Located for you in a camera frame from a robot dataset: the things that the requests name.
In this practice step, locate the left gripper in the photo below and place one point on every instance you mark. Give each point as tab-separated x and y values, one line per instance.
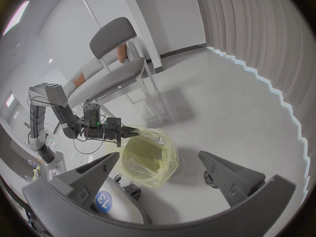
95	132

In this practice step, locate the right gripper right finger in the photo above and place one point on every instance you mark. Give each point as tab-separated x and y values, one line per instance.
229	179

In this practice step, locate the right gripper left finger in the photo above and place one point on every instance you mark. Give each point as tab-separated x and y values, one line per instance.
84	181

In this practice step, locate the yellow plastic bag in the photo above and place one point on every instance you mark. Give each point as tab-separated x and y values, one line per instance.
170	142

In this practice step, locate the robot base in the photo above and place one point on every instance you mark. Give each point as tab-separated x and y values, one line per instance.
123	206

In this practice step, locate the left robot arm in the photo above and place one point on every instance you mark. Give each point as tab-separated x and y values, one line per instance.
49	92

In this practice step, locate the orange cushion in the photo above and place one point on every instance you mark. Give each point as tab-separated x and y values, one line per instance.
121	53
79	80

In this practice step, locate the pale grey sofa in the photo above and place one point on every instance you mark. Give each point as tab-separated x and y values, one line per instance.
92	65

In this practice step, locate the grey chair with white legs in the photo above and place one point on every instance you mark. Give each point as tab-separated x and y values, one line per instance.
111	31

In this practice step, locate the white curtain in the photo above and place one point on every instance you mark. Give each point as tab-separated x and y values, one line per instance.
259	33

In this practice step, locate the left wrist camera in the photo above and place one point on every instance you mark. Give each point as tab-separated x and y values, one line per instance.
112	124

